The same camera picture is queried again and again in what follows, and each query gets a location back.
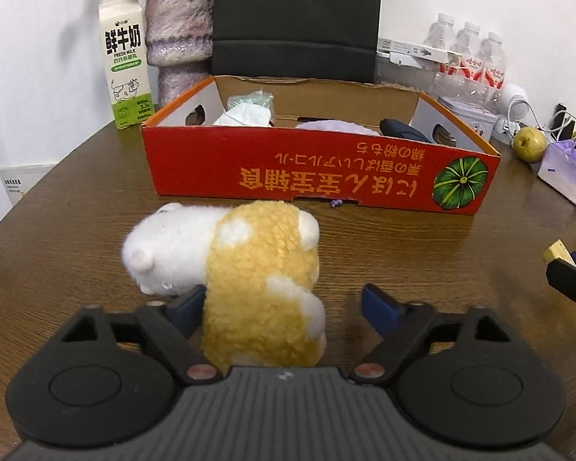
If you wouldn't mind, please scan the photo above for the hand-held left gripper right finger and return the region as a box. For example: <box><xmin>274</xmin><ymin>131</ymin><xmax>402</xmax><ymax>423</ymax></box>
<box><xmin>348</xmin><ymin>284</ymin><xmax>514</xmax><ymax>385</ymax></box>

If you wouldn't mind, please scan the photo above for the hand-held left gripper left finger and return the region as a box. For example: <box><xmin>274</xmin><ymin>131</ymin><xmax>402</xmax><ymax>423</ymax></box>
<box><xmin>60</xmin><ymin>284</ymin><xmax>219</xmax><ymax>385</ymax></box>

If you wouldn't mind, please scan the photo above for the small tan block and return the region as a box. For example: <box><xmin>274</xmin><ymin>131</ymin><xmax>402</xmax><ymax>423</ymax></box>
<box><xmin>542</xmin><ymin>240</ymin><xmax>574</xmax><ymax>264</ymax></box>

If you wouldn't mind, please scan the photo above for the white and yellow plush toy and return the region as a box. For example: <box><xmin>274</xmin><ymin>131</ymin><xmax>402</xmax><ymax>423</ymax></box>
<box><xmin>121</xmin><ymin>200</ymin><xmax>327</xmax><ymax>368</ymax></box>

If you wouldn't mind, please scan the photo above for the red cardboard box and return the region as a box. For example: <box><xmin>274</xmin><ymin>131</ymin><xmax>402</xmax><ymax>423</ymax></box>
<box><xmin>141</xmin><ymin>75</ymin><xmax>502</xmax><ymax>216</ymax></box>

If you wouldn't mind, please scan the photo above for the purple plush toy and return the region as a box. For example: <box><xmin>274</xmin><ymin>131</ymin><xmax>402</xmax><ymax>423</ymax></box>
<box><xmin>295</xmin><ymin>120</ymin><xmax>380</xmax><ymax>136</ymax></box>

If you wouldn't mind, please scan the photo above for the white tissue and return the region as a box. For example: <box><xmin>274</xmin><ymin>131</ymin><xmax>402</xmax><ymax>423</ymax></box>
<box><xmin>214</xmin><ymin>104</ymin><xmax>272</xmax><ymax>127</ymax></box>

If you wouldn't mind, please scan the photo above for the iridescent plastic bag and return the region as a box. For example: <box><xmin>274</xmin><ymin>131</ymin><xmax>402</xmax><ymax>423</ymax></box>
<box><xmin>227</xmin><ymin>90</ymin><xmax>274</xmax><ymax>111</ymax></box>

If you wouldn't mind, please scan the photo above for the purple tissue pack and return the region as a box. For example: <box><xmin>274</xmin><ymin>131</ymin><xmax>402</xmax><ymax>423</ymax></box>
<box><xmin>538</xmin><ymin>139</ymin><xmax>576</xmax><ymax>206</ymax></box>

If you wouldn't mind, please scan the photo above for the yellow-green fruit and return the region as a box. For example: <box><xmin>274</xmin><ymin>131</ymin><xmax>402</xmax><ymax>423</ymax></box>
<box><xmin>513</xmin><ymin>126</ymin><xmax>548</xmax><ymax>163</ymax></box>

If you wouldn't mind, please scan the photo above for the white round device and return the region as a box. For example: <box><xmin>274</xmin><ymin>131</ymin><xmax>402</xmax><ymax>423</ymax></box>
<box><xmin>494</xmin><ymin>84</ymin><xmax>531</xmax><ymax>144</ymax></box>

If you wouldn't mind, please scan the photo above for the printed tin box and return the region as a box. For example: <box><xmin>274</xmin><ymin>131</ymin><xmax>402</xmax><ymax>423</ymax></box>
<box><xmin>437</xmin><ymin>96</ymin><xmax>500</xmax><ymax>142</ymax></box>

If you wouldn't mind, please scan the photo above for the white labelled box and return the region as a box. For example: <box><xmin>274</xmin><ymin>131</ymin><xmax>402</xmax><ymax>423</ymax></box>
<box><xmin>0</xmin><ymin>163</ymin><xmax>56</xmax><ymax>207</ymax></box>

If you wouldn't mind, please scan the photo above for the red label water bottle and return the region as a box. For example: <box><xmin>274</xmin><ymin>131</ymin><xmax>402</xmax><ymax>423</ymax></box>
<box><xmin>422</xmin><ymin>12</ymin><xmax>457</xmax><ymax>75</ymax></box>
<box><xmin>475</xmin><ymin>31</ymin><xmax>508</xmax><ymax>101</ymax></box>
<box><xmin>449</xmin><ymin>22</ymin><xmax>483</xmax><ymax>82</ymax></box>

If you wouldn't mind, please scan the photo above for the milk carton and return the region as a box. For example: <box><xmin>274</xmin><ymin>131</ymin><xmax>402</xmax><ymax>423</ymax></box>
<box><xmin>98</xmin><ymin>0</ymin><xmax>153</xmax><ymax>130</ymax></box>

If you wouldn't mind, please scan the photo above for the long white flat box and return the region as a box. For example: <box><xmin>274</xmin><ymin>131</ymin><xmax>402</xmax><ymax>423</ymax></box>
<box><xmin>377</xmin><ymin>37</ymin><xmax>449</xmax><ymax>65</ymax></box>

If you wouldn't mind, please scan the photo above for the purple-white ceramic vase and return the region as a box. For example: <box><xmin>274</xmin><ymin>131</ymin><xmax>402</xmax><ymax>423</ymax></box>
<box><xmin>144</xmin><ymin>0</ymin><xmax>216</xmax><ymax>111</ymax></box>

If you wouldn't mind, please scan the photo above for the black chair back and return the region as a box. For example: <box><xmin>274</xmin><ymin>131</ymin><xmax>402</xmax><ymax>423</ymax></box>
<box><xmin>211</xmin><ymin>0</ymin><xmax>384</xmax><ymax>85</ymax></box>

